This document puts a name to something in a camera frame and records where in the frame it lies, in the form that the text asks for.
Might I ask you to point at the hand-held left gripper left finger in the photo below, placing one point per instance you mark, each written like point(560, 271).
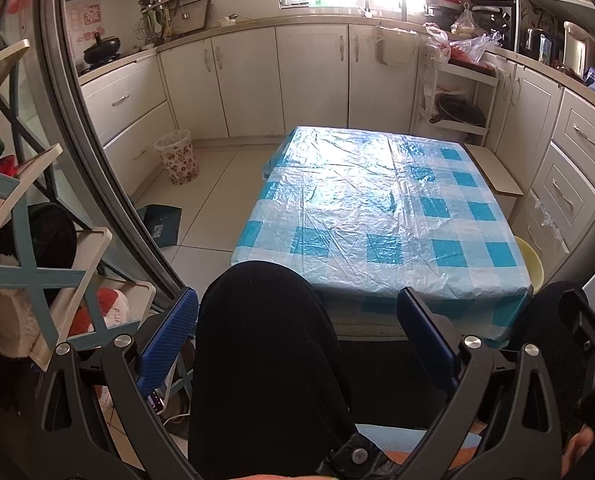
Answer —
point(170, 345)

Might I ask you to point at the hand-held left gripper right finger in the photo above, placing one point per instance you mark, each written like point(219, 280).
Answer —
point(427, 340)

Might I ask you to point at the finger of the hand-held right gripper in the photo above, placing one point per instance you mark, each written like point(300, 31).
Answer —
point(590, 330)

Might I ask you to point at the person's right hand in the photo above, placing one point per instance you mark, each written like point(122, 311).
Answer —
point(582, 452)

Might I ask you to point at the person's right leg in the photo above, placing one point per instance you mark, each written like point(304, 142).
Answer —
point(542, 320)

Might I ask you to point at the person's black trouser legs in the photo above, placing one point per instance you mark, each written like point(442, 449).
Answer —
point(267, 360)

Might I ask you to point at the blue dustpan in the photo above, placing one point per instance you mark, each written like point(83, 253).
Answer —
point(161, 225)

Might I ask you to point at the white drawer cabinets under shelf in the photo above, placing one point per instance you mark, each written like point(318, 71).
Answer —
point(572, 160)

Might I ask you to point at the wooden step stool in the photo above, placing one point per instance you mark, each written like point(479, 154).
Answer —
point(497, 175)

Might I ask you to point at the blue checkered tablecloth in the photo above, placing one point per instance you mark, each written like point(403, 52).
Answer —
point(357, 200)

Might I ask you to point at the black hat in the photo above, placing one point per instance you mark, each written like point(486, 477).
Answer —
point(52, 240)

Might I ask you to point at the teal and white shelf rack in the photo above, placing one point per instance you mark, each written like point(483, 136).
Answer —
point(22, 275)

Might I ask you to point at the white and red plush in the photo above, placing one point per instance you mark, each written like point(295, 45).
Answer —
point(2, 320)

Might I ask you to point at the floral wastebasket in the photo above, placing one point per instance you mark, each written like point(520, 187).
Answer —
point(177, 157)

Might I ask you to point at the black frying pan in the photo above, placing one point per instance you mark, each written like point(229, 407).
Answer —
point(457, 110)

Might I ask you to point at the white electric kettle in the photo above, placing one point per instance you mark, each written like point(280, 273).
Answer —
point(577, 47)

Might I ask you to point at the white drawer cabinet by stove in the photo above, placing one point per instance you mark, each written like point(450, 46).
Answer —
point(127, 115)

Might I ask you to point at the white storage cart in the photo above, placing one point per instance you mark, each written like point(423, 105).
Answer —
point(482, 80)

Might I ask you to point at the black countertop appliance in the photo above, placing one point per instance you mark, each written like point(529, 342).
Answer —
point(535, 44)

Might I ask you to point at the clear plastic bag red contents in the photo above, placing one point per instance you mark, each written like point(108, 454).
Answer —
point(472, 50)

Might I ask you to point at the toaster oven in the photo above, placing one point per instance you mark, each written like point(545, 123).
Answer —
point(492, 27)

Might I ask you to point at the white counter shelf unit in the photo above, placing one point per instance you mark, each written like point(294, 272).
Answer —
point(557, 2)

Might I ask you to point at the white sink base cabinets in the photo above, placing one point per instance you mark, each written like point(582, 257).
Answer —
point(302, 80)

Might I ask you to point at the white plastic bag with food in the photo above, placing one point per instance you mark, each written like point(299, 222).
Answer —
point(463, 24)

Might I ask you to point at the white tote bag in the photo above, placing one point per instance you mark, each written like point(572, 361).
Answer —
point(392, 47)

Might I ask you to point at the white red plastic bag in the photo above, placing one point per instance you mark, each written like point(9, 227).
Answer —
point(437, 40)

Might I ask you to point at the black wok on stove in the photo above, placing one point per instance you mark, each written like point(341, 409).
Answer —
point(101, 51)

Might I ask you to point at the utensil rack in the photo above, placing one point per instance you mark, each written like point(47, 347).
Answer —
point(157, 15)

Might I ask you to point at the leaning metal tray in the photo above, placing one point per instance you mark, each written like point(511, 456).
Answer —
point(195, 15)

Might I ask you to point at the black tap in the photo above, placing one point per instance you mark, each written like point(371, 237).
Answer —
point(403, 7)

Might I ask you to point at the grey sliding door frame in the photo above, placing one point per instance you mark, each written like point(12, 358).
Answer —
point(92, 160)

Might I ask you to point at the pink wall stickers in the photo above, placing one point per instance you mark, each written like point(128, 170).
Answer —
point(84, 20)

